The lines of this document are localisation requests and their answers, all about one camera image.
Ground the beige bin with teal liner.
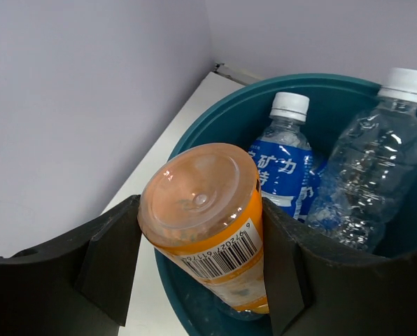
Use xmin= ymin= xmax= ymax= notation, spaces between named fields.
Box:
xmin=156 ymin=73 xmax=417 ymax=335

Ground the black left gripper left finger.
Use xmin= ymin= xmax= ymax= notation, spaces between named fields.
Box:
xmin=0 ymin=195 xmax=142 ymax=335

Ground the blue label clear bottle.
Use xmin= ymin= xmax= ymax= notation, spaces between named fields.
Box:
xmin=215 ymin=92 xmax=327 ymax=321

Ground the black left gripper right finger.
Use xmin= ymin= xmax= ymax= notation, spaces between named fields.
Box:
xmin=262 ymin=199 xmax=417 ymax=335

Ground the large clear plastic bottle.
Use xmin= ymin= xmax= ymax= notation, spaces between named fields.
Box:
xmin=306 ymin=68 xmax=417 ymax=253

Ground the short orange bottle barcode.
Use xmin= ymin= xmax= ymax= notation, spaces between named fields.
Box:
xmin=138 ymin=143 xmax=269 ymax=314

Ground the aluminium rail on table edge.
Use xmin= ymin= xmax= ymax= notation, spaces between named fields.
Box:
xmin=212 ymin=63 xmax=263 ymax=86

